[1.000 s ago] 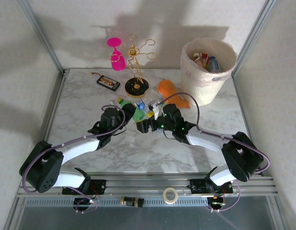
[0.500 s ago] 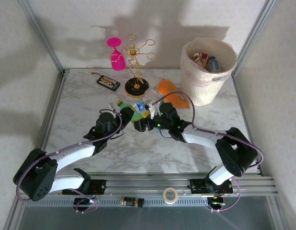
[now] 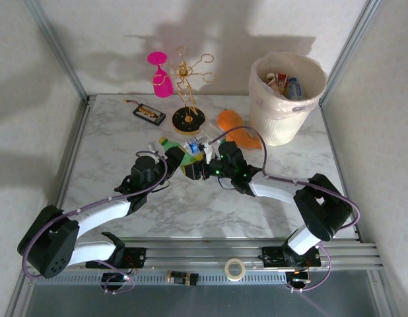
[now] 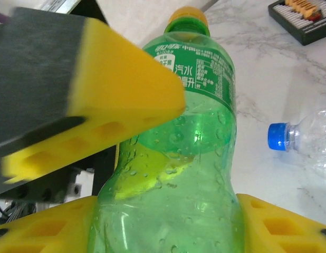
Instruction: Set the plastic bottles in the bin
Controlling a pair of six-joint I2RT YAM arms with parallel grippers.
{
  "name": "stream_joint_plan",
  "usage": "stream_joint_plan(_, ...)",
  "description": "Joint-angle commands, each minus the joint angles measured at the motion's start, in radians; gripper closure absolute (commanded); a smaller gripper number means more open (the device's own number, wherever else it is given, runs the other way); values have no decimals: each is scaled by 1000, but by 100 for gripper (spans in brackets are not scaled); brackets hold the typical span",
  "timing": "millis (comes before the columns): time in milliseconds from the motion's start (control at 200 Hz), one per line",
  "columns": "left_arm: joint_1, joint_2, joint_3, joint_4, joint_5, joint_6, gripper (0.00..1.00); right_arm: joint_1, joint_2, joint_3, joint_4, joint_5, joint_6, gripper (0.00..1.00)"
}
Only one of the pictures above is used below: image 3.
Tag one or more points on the translucent bin liner bag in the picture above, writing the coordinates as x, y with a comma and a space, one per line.
260, 95

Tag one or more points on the pink plastic wine glass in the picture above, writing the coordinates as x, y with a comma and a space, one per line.
162, 87

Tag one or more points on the aluminium mounting rail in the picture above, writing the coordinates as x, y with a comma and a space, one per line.
207, 256

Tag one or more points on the black gold cylinder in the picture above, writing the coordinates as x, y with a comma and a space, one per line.
182, 278

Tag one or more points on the clear bottle blue white label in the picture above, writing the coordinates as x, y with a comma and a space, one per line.
191, 146

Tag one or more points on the light blue label water bottle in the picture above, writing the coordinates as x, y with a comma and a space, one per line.
295, 90

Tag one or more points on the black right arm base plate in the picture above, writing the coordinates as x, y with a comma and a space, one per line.
273, 256

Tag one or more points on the orange plastic object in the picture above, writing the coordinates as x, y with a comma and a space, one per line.
230, 120

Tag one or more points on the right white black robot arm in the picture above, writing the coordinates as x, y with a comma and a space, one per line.
276, 190

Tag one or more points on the black battery pack gold label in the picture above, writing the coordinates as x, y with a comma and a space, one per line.
149, 114

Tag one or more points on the beige tape roll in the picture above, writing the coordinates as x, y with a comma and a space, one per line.
226, 269

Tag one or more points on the white ribbed plastic bin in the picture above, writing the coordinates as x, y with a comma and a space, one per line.
280, 128

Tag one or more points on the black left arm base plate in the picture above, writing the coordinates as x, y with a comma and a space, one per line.
138, 256

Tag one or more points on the green plastic bottle yellow cap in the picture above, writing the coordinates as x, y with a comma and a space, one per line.
169, 145

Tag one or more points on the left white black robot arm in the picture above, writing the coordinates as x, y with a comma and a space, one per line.
101, 211

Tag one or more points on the aluminium frame post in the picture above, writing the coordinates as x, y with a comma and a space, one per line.
349, 49
56, 49

